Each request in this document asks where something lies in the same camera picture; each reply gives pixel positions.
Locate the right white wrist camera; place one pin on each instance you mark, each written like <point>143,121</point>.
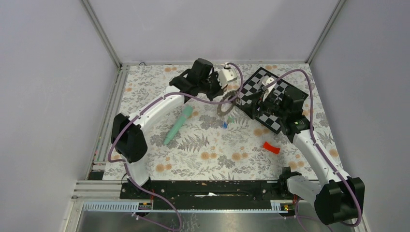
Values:
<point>268,85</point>

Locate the metal key holder plate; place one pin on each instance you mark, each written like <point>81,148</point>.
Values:
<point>232,101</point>

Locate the white slotted cable duct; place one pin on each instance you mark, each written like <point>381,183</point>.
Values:
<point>162,207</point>

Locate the green key tag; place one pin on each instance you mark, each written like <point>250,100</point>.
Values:
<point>230,120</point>

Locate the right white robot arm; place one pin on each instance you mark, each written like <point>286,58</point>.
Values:
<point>337,197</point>

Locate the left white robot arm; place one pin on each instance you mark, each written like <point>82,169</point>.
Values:
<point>128,135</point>

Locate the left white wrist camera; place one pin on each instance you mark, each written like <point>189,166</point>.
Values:
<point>226,75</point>

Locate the mint green plastic stick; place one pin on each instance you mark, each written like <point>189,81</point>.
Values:
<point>185,114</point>

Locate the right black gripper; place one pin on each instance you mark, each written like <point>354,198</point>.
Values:
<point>261,104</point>

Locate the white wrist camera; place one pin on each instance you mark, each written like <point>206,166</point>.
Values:
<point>226,75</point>
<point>268,85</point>

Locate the floral patterned table mat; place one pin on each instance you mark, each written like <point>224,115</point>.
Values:
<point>203,149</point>

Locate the red curved plastic piece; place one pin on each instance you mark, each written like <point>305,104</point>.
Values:
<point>273,149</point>

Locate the black white checkerboard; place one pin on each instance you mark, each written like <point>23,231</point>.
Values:
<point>280,104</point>

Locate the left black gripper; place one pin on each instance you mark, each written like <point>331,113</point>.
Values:
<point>219,91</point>

